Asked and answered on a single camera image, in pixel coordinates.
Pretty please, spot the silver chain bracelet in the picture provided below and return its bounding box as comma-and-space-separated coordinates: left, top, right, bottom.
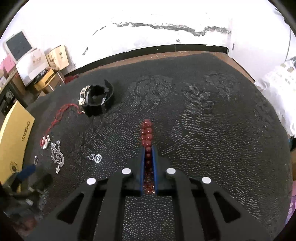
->
50, 139, 65, 174

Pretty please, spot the red cord pendant necklace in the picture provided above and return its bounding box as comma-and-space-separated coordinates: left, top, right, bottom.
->
40, 103, 85, 149

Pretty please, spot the small silver charm earring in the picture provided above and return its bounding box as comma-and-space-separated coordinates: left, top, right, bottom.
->
87, 154, 102, 164

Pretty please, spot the red bead bracelet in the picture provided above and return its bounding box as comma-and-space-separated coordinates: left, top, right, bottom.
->
139, 119, 156, 194

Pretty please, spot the black gold wrist watch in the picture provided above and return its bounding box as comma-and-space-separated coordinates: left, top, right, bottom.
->
78, 79, 114, 117

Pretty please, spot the yellow cardboard box white inside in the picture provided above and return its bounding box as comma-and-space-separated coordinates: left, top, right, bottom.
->
0, 102, 35, 184

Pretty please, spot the yellow flat box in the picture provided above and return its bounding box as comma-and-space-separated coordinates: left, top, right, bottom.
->
34, 69, 56, 91

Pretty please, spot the black patterned table cloth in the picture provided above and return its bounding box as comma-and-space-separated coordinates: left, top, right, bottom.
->
24, 53, 292, 237

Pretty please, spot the dark red cloth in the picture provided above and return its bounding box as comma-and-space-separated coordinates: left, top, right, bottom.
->
65, 75, 79, 84

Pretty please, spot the pink box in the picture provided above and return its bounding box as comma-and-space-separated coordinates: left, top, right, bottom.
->
1, 55, 16, 75

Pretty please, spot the white paper gift bag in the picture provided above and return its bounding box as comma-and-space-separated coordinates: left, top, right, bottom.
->
16, 48, 49, 86

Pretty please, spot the tan paper gift bag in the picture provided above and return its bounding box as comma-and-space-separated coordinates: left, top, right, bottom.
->
46, 45, 69, 70

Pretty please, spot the beige framed monitor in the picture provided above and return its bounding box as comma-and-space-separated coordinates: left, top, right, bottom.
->
3, 31, 32, 63

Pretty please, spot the white printed plastic sack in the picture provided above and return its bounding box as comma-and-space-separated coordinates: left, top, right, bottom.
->
255, 58, 295, 137

